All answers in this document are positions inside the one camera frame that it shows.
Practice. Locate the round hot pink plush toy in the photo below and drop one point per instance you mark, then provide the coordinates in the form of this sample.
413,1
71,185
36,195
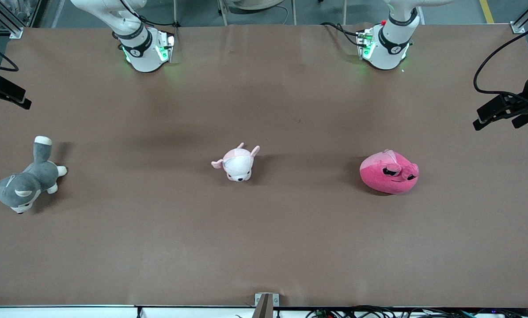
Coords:
385,179

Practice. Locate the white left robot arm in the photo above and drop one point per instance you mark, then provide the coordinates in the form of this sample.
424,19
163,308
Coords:
389,48

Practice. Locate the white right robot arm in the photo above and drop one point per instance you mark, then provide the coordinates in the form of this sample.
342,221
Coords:
142,51

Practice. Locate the grey white husky plush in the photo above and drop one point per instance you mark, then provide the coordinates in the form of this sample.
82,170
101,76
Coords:
29,181

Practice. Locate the small pale pink plush dog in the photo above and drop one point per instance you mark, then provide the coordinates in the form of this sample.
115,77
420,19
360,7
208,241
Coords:
238,165

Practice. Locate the beige round stand base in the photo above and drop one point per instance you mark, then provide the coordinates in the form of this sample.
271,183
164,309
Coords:
259,3

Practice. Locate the brown table cover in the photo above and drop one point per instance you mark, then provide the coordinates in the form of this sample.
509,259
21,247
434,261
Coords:
264,238

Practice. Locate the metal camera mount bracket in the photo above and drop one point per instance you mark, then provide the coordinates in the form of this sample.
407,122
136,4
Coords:
266,304

